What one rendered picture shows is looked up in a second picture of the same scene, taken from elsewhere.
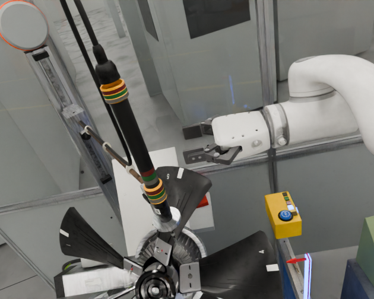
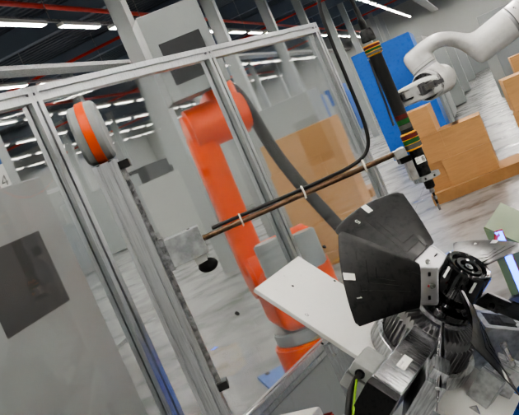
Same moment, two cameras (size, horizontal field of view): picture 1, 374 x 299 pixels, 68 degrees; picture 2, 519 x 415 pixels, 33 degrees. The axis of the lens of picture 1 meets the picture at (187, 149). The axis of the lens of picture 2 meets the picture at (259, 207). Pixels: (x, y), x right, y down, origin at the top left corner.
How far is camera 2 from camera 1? 229 cm
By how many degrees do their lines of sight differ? 67
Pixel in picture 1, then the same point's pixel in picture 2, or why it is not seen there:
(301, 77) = (423, 50)
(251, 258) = (477, 248)
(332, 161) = not seen: hidden behind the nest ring
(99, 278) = (404, 356)
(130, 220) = (343, 337)
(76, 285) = (396, 375)
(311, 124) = (444, 72)
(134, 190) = (311, 307)
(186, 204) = (404, 214)
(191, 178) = (382, 202)
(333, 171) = not seen: hidden behind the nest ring
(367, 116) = (470, 38)
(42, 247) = not seen: outside the picture
